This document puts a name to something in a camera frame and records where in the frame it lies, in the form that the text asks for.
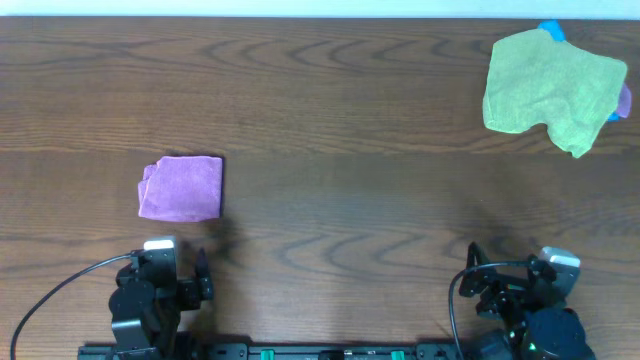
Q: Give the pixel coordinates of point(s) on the blue cloth under pile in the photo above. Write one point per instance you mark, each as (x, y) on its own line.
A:
(554, 29)

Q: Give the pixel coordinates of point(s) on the purple microfiber cloth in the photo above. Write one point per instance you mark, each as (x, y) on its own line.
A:
(182, 189)

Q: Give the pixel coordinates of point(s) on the green microfiber cloth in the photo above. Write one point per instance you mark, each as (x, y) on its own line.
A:
(534, 79)

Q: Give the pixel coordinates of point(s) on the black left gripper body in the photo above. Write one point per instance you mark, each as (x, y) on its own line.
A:
(189, 291)

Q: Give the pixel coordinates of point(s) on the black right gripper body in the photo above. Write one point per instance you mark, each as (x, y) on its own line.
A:
(503, 302)

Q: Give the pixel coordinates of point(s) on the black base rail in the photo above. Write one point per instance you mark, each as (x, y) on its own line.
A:
(239, 351)

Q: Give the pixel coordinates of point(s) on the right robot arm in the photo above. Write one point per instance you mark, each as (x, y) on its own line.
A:
(553, 332)

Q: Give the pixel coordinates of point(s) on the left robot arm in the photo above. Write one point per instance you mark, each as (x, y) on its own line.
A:
(147, 305)

